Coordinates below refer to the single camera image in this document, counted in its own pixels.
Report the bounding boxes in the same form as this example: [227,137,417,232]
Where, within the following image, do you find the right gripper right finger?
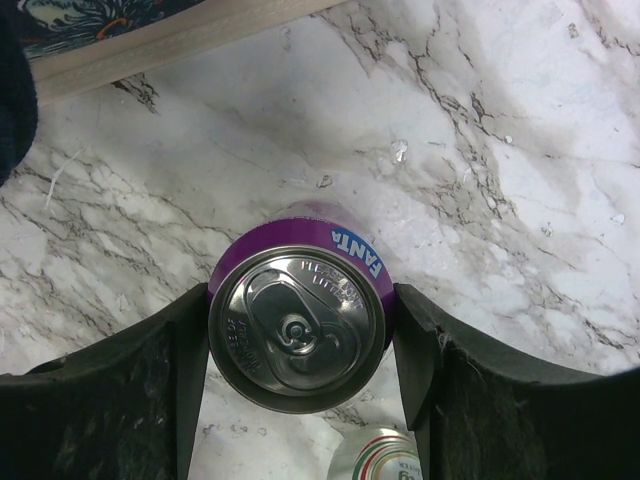
[393,284,639,479]

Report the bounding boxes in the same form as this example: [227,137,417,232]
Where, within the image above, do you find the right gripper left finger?
[1,284,209,479]

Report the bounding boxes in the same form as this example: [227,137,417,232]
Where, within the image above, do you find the purple soda can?
[208,200,395,414]

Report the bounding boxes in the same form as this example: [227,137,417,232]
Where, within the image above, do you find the cream canvas tote bag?
[0,0,351,186]

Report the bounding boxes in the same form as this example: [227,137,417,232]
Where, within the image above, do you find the clear glass bottle right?
[327,425,423,480]

